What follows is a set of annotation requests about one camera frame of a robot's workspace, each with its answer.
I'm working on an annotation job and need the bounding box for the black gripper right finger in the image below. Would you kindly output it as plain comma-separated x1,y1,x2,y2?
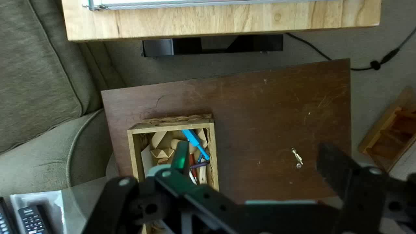
316,142,416,234

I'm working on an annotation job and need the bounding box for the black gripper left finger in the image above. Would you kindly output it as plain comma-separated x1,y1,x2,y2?
82,141,244,234

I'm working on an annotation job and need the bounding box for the woven wicker basket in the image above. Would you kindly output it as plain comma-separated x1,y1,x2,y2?
126,113,221,196

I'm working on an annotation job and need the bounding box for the black Sony remote control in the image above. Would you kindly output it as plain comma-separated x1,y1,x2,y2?
17,204,51,234

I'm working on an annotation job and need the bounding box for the blue pen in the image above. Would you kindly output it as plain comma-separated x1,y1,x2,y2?
181,128,213,163

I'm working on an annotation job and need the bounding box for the small metal bolt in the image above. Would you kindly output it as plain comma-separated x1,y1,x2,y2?
290,147,305,170

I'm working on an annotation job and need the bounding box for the wooden compartment box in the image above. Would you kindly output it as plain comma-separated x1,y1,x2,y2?
357,87,416,173

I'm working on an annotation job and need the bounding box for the dark wooden side table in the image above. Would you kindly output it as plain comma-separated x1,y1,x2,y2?
100,59,352,206

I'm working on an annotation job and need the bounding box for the clear plastic bag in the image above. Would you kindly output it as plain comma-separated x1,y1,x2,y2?
8,189,68,234

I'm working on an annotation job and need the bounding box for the grey beige sofa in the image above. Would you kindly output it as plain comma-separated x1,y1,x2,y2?
0,0,131,234

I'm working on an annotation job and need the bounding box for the black floor cable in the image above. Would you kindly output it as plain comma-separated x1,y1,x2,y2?
285,25,416,73

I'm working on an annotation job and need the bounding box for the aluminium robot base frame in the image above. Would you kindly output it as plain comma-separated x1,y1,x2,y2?
82,0,313,12

